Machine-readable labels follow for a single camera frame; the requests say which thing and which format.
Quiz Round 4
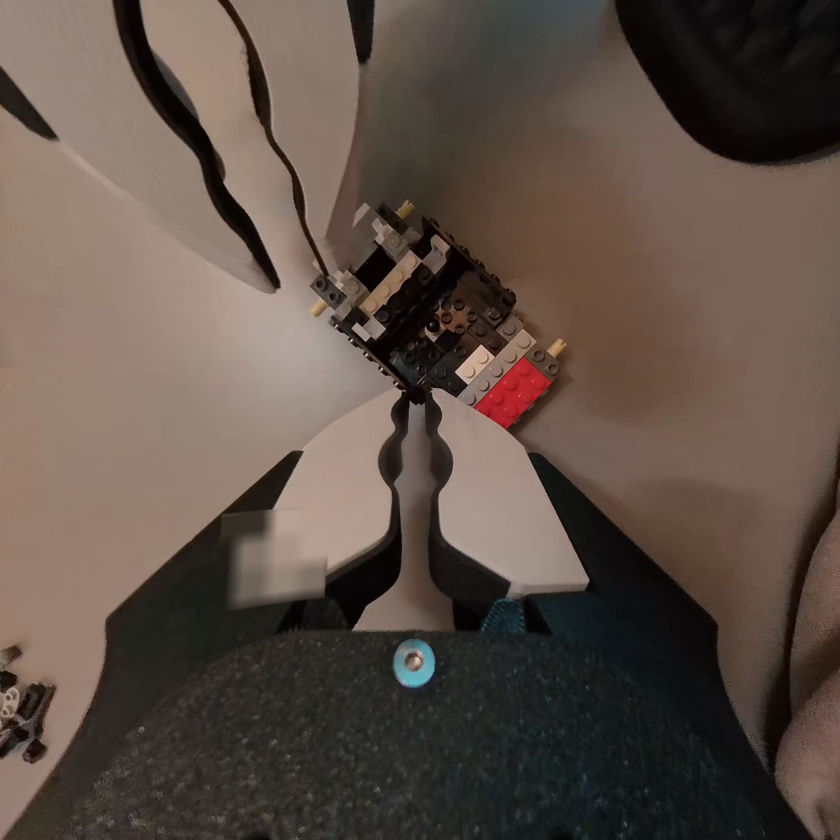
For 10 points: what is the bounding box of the toy brick car model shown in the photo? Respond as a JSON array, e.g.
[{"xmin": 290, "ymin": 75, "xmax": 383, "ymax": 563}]
[{"xmin": 308, "ymin": 200, "xmax": 568, "ymax": 431}]

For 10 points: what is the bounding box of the small black toy brick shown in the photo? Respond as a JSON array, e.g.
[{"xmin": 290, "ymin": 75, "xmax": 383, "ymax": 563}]
[{"xmin": 420, "ymin": 217, "xmax": 519, "ymax": 316}]

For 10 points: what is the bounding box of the pile of small black toy pieces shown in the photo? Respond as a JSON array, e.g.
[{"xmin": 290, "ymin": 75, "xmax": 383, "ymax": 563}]
[{"xmin": 0, "ymin": 646, "xmax": 56, "ymax": 765}]

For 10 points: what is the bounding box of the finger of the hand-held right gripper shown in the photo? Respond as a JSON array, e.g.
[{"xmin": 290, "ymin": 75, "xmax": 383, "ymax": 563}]
[
  {"xmin": 0, "ymin": 0, "xmax": 283, "ymax": 295},
  {"xmin": 217, "ymin": 0, "xmax": 376, "ymax": 277}
]

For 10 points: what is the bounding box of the black fleece-lined jacket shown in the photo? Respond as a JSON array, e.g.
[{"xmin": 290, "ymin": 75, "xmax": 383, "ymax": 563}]
[{"xmin": 617, "ymin": 0, "xmax": 840, "ymax": 165}]

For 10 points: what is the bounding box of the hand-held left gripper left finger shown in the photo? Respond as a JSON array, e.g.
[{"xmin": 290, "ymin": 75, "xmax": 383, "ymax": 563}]
[{"xmin": 274, "ymin": 392, "xmax": 411, "ymax": 621}]

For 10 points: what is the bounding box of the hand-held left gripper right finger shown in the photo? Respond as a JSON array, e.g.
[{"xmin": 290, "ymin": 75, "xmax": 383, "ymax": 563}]
[{"xmin": 423, "ymin": 394, "xmax": 590, "ymax": 624}]

